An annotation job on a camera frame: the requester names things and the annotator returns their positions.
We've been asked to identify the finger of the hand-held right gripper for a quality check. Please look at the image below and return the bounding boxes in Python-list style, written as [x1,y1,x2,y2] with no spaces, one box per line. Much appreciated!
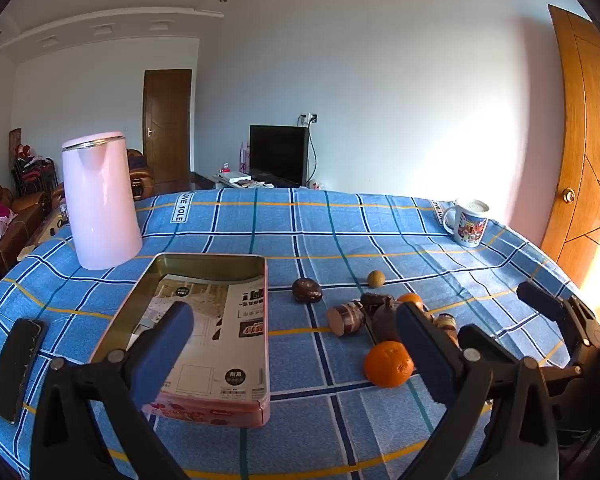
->
[516,281,600,356]

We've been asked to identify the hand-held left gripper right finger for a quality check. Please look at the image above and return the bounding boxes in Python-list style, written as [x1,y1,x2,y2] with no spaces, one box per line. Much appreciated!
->
[394,301,561,480]

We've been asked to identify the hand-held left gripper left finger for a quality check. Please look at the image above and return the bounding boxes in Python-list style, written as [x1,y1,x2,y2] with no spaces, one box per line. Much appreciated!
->
[30,301,196,480]

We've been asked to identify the large orange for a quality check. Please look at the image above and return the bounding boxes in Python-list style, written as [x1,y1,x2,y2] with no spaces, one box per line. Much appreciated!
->
[363,341,415,389]

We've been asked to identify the reddish purple passion fruit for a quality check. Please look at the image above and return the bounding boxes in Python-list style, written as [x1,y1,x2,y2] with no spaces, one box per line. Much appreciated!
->
[371,305,406,345]

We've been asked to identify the small orange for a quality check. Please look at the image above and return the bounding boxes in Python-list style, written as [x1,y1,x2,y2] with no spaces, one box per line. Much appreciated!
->
[396,292,425,313]

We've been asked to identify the dark brown wrinkled fruit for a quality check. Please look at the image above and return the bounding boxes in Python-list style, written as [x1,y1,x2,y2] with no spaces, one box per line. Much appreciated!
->
[361,292,396,311]

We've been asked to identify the pink metal tin box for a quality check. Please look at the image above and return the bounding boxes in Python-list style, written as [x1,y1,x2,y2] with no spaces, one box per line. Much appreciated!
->
[89,253,271,429]

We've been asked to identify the dark brown round fruit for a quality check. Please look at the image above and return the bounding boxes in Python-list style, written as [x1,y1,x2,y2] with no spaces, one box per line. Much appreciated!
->
[292,277,324,304]

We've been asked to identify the printed paper leaflet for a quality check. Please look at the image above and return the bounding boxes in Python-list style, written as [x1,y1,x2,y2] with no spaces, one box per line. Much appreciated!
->
[130,272,269,396]

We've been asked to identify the printed white mug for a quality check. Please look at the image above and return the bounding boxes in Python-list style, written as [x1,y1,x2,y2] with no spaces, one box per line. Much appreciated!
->
[442,198,491,247]

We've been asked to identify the light wooden door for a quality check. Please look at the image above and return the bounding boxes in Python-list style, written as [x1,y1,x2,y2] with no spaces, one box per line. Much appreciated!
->
[540,4,600,291]

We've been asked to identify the blue plaid tablecloth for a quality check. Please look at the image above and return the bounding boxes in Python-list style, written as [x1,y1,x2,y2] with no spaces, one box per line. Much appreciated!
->
[0,187,600,480]

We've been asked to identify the pink electric kettle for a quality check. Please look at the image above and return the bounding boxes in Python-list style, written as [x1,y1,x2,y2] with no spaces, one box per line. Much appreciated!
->
[61,131,144,271]

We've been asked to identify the black smartphone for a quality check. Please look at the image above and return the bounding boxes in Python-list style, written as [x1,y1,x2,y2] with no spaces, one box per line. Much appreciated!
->
[0,318,48,425]

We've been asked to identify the low television cabinet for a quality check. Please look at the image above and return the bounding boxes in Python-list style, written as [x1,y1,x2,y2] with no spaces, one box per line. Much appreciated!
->
[195,172,301,191]

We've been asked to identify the brown leather armchair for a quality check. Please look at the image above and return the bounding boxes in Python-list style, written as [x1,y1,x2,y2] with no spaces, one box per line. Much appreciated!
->
[127,149,157,201]

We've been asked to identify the brown leather sofa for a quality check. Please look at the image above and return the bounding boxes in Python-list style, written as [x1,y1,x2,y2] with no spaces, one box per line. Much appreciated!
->
[0,183,51,291]

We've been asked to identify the black television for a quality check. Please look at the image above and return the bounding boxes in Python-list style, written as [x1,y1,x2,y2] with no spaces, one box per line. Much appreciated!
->
[249,125,310,188]

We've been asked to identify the dark brown room door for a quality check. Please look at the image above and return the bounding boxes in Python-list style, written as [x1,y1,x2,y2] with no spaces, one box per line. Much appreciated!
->
[143,69,193,184]

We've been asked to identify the stacked dark chairs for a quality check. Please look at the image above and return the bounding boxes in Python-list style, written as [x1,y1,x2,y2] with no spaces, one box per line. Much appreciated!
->
[11,145,60,196]

